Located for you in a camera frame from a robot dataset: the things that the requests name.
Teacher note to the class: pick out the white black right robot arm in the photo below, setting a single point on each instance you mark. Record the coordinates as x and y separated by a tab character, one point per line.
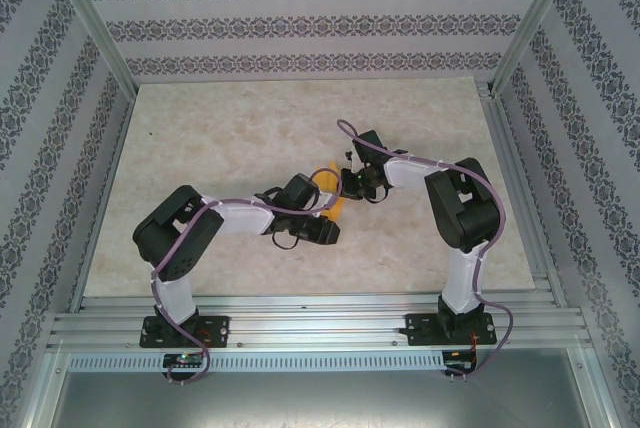
465	283

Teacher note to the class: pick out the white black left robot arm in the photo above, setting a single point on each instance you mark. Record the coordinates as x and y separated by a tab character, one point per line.
175	298

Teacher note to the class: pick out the grey metal sheet panel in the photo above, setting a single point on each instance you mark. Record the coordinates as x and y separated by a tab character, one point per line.
320	398

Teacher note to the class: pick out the aluminium front mounting rails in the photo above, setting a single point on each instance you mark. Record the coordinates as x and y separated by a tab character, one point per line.
320	323

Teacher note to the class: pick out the left controller circuit board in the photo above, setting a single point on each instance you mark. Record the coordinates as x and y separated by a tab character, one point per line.
185	360

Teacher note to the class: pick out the controller circuit board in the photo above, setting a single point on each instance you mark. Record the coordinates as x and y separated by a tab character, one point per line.
185	360
459	358

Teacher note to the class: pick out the right controller circuit board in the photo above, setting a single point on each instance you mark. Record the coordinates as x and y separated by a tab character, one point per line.
459	358

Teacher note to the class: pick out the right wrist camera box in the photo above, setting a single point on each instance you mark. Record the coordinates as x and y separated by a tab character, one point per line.
354	162

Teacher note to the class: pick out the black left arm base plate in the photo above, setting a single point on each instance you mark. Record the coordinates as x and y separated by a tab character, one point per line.
220	330

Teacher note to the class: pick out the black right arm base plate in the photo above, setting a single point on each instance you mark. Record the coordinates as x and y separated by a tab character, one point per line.
417	330

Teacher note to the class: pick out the aluminium frame post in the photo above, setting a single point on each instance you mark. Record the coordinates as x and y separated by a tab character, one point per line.
532	23
96	23

